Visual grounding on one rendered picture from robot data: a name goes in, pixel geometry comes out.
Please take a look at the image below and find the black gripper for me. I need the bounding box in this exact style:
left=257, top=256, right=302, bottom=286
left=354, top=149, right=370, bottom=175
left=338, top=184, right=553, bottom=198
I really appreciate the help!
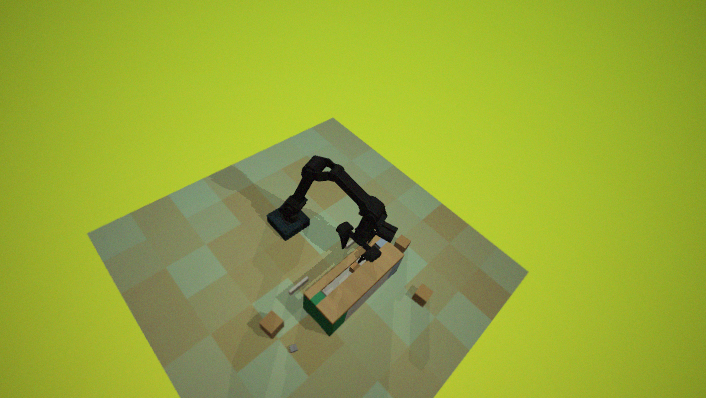
left=336, top=222, right=381, bottom=264

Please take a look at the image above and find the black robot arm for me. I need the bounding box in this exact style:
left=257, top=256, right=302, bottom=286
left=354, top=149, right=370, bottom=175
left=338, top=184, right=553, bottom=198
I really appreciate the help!
left=278, top=155, right=398, bottom=243

